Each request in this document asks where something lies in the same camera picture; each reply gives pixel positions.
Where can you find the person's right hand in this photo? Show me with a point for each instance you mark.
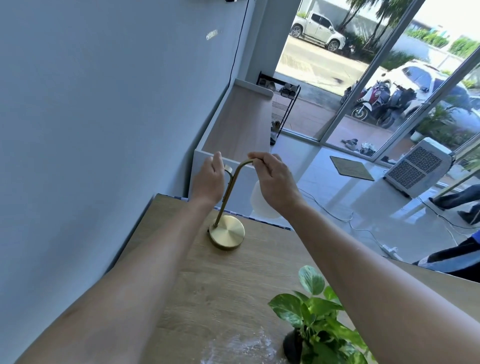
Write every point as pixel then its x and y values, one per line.
pixel 279 183

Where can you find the person's left hand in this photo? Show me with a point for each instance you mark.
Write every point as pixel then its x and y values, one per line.
pixel 206 183

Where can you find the person's left fingers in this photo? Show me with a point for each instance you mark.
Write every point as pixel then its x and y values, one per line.
pixel 218 161

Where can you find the person's right fingers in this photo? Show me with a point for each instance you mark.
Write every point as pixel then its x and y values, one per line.
pixel 262 159

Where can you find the gold desk lamp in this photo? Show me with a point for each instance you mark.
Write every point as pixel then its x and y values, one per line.
pixel 227 233

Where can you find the person's right forearm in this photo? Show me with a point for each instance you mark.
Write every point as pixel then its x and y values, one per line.
pixel 375 292

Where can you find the person's left forearm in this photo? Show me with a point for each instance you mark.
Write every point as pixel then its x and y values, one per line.
pixel 131 292

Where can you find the white low cabinet wooden top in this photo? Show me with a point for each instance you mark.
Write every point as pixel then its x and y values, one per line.
pixel 240 120

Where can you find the black metal shoe rack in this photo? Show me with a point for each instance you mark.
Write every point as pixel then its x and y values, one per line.
pixel 287 107

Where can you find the grey shoes pair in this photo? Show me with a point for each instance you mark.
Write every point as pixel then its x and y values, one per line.
pixel 289 90

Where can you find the light sandals pair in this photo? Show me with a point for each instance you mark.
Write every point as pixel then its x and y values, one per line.
pixel 267 84

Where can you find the dark shoes pair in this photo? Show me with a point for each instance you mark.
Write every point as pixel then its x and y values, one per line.
pixel 349 143

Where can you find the brown door mat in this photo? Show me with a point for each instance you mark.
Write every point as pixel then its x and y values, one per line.
pixel 351 168

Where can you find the white sneakers pair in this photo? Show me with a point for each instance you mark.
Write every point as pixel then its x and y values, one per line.
pixel 367 149

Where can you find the red motorcycle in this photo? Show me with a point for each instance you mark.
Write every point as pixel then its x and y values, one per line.
pixel 371 99

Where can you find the silver pickup truck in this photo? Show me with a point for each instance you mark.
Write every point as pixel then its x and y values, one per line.
pixel 318 30

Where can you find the black motorcycle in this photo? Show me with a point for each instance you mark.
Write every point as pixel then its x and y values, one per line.
pixel 397 105

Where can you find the white air cooler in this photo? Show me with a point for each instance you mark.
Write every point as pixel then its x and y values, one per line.
pixel 416 167

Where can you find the white power strip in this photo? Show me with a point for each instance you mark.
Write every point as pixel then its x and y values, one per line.
pixel 390 251

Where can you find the green pothos plant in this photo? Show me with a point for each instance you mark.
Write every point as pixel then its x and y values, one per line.
pixel 318 311

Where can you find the white car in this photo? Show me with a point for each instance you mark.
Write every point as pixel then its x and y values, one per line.
pixel 420 77

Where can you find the black plant pot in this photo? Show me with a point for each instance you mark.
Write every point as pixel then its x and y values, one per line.
pixel 291 347

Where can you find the white wall sticker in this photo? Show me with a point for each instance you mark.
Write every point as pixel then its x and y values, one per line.
pixel 212 35

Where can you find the glass sliding door frame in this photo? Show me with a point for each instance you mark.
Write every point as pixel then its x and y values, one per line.
pixel 375 71

